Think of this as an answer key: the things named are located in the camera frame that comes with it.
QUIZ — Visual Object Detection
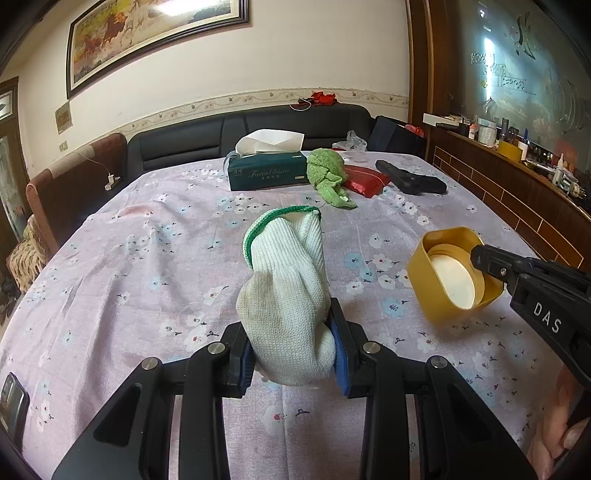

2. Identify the yellow plastic container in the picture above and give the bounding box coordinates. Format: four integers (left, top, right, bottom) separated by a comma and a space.
407, 226, 505, 324

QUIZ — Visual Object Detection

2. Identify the green towel cloth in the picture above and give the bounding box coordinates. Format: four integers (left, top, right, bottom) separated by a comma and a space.
307, 148, 358, 210

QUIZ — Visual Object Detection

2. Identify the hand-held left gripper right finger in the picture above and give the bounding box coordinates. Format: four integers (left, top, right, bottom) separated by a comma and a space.
329, 298, 539, 480

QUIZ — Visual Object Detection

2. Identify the brown armchair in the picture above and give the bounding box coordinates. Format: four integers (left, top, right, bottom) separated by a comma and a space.
25, 133, 127, 254

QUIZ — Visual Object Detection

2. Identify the dark green tissue box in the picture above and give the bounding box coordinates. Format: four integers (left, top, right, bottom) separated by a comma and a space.
225, 129, 309, 191

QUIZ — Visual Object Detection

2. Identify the dark blue bag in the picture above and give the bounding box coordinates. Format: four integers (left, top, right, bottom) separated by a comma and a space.
369, 115, 426, 158

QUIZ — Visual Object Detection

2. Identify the black toy pistol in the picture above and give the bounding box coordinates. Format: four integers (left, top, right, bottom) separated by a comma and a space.
375, 159, 448, 195

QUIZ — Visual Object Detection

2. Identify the clear plastic bag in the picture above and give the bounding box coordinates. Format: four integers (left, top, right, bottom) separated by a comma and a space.
332, 130, 370, 152

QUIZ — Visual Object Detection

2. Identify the yellow pen holder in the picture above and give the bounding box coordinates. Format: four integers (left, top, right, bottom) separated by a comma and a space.
498, 140, 527, 160

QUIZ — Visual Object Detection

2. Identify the wooden counter cabinet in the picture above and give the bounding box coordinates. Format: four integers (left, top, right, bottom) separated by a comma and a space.
425, 124, 591, 268

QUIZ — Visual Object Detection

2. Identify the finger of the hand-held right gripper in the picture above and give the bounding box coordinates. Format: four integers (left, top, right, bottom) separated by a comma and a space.
470, 244, 551, 296

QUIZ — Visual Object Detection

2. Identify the etched glass partition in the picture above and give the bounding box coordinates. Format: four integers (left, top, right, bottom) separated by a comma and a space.
443, 0, 591, 185

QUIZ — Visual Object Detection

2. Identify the framed horse painting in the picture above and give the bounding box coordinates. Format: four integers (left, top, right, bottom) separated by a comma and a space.
66, 0, 252, 100

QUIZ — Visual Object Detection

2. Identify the wooden glass door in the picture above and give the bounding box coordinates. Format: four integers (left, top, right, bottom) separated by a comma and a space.
0, 76, 28, 259

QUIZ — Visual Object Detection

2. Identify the person's right hand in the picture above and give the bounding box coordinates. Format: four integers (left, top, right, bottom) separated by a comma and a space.
526, 364, 591, 480

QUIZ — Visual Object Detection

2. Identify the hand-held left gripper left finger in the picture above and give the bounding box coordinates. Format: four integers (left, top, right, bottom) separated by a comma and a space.
52, 323, 254, 480

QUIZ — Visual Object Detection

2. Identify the black leather sofa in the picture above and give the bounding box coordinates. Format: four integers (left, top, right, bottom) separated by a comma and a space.
127, 102, 375, 174

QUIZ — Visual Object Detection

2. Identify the patterned brown cushion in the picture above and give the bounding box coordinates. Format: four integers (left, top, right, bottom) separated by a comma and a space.
6, 217, 51, 291

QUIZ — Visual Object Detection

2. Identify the red flat packet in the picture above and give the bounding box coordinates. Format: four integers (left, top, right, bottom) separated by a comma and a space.
344, 164, 391, 199

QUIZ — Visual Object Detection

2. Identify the black phone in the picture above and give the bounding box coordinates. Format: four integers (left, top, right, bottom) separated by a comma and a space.
0, 373, 31, 450

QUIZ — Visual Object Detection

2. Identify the small wall plaque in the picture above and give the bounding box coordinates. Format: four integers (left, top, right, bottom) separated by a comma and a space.
54, 102, 74, 136

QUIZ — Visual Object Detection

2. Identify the white knit glove green cuff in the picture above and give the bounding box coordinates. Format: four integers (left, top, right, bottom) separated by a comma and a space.
235, 204, 337, 386

